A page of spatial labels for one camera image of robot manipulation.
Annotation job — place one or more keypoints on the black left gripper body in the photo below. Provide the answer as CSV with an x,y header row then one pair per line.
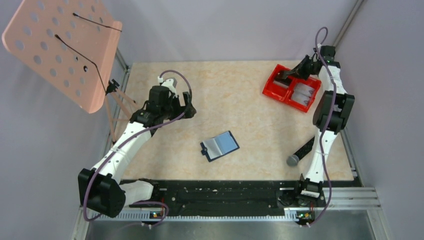
x,y
175,108

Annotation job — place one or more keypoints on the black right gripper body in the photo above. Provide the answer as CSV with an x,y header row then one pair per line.
x,y
306,68

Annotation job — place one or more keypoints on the blue leather card holder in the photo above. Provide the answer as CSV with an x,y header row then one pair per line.
x,y
219,146

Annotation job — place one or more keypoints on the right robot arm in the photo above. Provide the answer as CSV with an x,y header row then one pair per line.
x,y
330,117

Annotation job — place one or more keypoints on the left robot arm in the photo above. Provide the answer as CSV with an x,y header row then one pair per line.
x,y
100,187

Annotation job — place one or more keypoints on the red double bin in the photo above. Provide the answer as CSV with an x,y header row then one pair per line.
x,y
284,95

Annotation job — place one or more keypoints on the black microphone grey head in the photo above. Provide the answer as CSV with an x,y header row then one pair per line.
x,y
294,159

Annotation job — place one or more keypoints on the pink music stand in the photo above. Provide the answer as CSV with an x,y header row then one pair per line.
x,y
71,44

